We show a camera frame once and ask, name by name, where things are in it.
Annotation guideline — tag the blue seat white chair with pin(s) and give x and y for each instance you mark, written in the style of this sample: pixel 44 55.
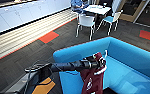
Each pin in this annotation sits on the blue seat white chair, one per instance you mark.
pixel 111 19

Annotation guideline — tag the white square table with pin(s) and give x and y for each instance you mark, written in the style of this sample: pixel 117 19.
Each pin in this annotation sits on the white square table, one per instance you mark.
pixel 97 9

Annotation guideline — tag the person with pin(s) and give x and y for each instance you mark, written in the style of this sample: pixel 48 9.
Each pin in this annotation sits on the person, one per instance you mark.
pixel 78 5

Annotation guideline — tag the blue sofa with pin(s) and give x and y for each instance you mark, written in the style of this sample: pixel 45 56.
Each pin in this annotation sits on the blue sofa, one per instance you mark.
pixel 131 66

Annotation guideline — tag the red jacket white sleeves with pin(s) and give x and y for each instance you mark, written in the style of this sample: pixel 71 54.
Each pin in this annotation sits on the red jacket white sleeves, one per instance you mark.
pixel 92 80

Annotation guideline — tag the wooden frame glass door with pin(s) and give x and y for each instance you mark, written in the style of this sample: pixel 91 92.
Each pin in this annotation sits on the wooden frame glass door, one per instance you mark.
pixel 129 10

